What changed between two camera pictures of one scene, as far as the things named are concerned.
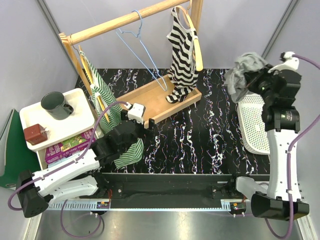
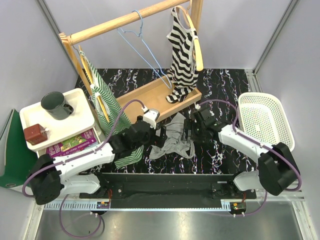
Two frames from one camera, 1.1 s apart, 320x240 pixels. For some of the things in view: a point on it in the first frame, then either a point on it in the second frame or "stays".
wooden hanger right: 198,52 stays
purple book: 66,148 stays
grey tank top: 235,79 -> 174,143
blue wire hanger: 136,56 -> 140,35
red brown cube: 35,134 stays
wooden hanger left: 88,71 stays
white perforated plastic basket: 253,128 stays
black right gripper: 252,78 -> 189,125
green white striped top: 108,112 stays
